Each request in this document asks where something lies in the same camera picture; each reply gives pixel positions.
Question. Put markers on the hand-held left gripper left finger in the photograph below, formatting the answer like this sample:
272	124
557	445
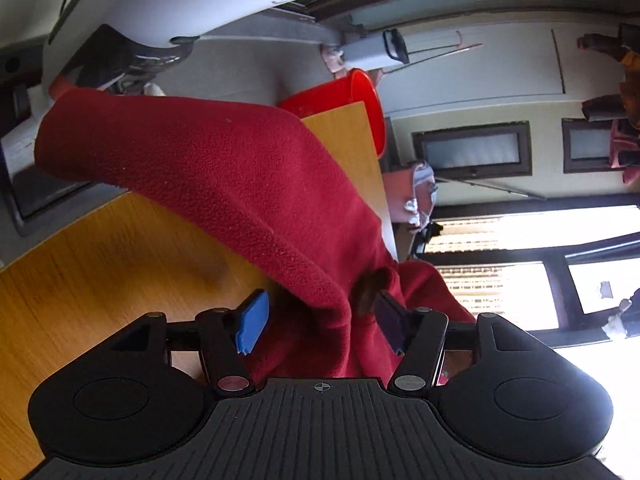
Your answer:
252	320

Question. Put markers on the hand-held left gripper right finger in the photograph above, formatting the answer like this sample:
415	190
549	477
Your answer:
391	325

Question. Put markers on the red fleece garment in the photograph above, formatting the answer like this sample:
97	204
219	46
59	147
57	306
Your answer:
225	170

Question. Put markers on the black shoes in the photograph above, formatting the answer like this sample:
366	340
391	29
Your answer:
431	232

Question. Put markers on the white cloth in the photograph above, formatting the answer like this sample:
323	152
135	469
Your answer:
412	207

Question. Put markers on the pink plastic bucket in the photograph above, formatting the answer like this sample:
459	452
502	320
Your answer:
400	195

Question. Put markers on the grey cloth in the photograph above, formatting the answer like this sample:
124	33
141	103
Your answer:
425	172

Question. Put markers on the long thin metal pole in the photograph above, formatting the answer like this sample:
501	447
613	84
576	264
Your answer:
490	187

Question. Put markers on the large black-framed window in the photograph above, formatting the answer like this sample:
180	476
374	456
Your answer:
555	255

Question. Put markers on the dark-framed frosted window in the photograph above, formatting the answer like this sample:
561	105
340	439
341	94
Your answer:
470	149
595	142

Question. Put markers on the white hanging garment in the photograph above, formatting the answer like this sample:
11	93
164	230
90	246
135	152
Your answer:
606	291

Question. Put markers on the red plastic bucket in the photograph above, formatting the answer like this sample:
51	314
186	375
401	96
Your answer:
361	100

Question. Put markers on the grey hanging garment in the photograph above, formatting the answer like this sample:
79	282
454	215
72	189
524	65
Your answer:
620	322

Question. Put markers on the pink slipper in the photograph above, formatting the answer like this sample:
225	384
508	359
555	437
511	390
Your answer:
332	60

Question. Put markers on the white trash bin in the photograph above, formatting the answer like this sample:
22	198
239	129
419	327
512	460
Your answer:
365	52

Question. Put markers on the dark glossy object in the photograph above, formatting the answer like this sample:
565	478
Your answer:
130	55

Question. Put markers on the pink hanging garment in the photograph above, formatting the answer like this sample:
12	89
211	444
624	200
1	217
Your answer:
622	145

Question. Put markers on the orange hanging garment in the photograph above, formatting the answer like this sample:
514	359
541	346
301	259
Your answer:
625	55

